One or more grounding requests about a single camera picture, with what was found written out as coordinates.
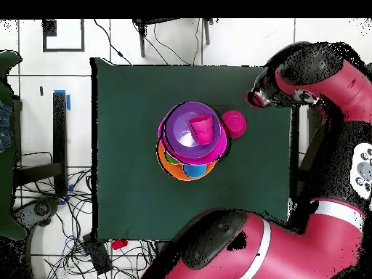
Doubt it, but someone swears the orange bowl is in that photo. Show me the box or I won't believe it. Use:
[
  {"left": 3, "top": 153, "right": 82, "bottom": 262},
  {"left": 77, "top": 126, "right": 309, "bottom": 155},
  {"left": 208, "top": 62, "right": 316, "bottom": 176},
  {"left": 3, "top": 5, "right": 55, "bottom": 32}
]
[{"left": 155, "top": 142, "right": 218, "bottom": 182}]

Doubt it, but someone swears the black floor cable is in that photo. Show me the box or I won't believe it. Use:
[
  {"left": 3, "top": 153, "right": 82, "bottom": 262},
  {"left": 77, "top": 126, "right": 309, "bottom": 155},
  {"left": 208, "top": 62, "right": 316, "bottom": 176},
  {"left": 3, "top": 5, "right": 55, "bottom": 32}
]
[{"left": 93, "top": 19, "right": 133, "bottom": 65}]

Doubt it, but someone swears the floor cable bundle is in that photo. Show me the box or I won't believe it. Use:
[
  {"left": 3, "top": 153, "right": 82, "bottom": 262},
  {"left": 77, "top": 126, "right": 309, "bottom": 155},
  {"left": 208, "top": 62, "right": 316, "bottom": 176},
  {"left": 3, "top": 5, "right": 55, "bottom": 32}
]
[{"left": 14, "top": 168, "right": 158, "bottom": 279}]

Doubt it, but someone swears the black table frame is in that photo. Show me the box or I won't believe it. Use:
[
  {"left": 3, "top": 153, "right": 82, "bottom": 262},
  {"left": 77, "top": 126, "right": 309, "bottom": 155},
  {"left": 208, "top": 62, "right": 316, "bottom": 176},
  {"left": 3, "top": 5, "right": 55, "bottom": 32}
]
[
  {"left": 289, "top": 105, "right": 326, "bottom": 201},
  {"left": 12, "top": 92, "right": 69, "bottom": 199}
]

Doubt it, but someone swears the blue tape strip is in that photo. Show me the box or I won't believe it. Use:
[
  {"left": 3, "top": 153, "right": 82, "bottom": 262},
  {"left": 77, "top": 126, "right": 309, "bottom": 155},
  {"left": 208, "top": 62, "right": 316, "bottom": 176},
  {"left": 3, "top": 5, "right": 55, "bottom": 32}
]
[{"left": 54, "top": 89, "right": 71, "bottom": 112}]

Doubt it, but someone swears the purple bowl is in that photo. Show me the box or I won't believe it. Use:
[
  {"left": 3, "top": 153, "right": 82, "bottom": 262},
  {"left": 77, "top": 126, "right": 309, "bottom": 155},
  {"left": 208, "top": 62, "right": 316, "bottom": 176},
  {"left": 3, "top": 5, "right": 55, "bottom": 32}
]
[{"left": 161, "top": 100, "right": 224, "bottom": 160}]

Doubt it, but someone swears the small red object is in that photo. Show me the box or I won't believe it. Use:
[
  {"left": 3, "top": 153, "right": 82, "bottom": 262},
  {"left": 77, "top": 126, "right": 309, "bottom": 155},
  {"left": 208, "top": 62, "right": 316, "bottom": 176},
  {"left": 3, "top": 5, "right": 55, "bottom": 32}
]
[{"left": 110, "top": 238, "right": 129, "bottom": 251}]

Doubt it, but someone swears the person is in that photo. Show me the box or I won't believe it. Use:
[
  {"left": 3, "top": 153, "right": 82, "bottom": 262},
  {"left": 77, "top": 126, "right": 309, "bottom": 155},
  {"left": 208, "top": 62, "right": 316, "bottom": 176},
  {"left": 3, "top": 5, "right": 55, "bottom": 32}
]
[{"left": 0, "top": 100, "right": 15, "bottom": 154}]

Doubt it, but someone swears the green cloth covered table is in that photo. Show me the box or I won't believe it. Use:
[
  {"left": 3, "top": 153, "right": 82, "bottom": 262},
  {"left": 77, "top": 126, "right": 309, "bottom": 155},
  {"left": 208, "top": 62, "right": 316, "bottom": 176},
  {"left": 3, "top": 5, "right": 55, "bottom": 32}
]
[{"left": 0, "top": 49, "right": 28, "bottom": 241}]

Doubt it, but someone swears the green cup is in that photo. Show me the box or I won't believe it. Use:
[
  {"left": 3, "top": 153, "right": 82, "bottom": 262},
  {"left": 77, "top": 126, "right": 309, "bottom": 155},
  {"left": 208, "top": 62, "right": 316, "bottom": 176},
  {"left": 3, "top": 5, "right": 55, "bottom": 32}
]
[{"left": 164, "top": 151, "right": 182, "bottom": 166}]

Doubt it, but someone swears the black square frame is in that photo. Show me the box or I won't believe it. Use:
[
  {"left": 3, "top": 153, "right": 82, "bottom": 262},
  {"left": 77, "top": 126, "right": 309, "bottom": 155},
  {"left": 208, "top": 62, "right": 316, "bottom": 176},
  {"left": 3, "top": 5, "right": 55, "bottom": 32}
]
[{"left": 42, "top": 19, "right": 86, "bottom": 53}]

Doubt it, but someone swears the black power strip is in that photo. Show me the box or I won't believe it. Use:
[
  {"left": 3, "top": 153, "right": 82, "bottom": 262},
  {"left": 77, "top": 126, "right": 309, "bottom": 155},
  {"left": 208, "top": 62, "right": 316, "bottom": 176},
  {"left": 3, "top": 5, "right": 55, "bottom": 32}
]
[{"left": 81, "top": 234, "right": 113, "bottom": 276}]

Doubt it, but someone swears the black chair base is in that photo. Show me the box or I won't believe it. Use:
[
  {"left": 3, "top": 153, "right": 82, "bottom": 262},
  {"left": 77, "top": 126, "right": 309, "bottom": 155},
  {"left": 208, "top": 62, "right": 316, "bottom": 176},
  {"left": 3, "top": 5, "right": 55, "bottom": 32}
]
[{"left": 12, "top": 197, "right": 62, "bottom": 228}]

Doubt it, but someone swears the blue cup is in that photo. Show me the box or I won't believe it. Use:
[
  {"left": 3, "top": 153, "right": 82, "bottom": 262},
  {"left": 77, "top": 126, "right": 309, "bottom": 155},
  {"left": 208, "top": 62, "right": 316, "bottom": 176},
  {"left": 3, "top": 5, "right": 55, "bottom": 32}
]
[{"left": 183, "top": 163, "right": 208, "bottom": 179}]

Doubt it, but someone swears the dark green tablecloth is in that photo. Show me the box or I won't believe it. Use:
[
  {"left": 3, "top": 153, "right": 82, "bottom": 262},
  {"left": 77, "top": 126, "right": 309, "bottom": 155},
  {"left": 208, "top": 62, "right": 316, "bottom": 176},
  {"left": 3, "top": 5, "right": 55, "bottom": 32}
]
[{"left": 90, "top": 57, "right": 293, "bottom": 243}]

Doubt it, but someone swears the red bowl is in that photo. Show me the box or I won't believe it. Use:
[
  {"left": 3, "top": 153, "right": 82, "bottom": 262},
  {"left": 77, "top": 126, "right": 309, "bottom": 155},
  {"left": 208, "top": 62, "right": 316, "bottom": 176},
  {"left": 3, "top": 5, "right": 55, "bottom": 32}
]
[{"left": 220, "top": 110, "right": 248, "bottom": 140}]

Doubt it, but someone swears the pink bowl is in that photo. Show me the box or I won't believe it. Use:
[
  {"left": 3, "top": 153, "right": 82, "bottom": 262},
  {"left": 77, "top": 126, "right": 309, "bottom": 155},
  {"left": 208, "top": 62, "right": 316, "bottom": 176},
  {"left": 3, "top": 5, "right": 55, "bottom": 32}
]
[{"left": 156, "top": 114, "right": 228, "bottom": 166}]

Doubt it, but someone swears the red cup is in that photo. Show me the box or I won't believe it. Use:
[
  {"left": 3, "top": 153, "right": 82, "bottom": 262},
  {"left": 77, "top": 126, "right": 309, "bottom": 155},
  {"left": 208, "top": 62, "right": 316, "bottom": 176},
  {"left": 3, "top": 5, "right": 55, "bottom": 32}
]
[{"left": 187, "top": 113, "right": 216, "bottom": 146}]

